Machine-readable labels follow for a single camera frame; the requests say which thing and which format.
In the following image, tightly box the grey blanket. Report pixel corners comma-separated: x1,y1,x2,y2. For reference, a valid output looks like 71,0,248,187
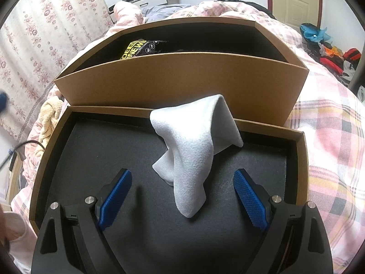
142,4,190,23

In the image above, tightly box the white soft cloth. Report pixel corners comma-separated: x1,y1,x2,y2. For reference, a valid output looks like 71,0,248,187
150,95,243,218

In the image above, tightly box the pile of colourful bags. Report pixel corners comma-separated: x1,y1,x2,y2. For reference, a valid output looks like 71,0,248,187
300,23,361,87

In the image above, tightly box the brown box lid tray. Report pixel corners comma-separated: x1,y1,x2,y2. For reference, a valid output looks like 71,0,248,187
29,106,309,238

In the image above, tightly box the black cable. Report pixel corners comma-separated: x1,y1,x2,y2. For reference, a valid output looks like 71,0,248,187
0,139,47,169

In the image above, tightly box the yellow knitted cloth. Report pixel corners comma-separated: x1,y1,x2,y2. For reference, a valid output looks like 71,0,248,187
38,96,63,147

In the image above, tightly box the pink plaid quilt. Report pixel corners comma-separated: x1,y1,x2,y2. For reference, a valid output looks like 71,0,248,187
11,1,364,273

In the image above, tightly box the brown cardboard box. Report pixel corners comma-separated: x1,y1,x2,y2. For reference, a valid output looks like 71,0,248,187
55,17,309,126

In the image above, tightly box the black yellow shoe shine packet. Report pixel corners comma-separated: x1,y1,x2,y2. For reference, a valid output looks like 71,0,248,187
120,39,168,60

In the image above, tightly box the floral pink curtain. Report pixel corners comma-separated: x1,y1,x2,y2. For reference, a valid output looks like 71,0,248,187
1,0,112,141

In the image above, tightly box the black garment on bed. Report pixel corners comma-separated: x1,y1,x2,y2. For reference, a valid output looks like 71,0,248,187
216,0,277,20

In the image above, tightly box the cream wooden door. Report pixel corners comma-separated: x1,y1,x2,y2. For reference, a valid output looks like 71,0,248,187
267,0,322,30

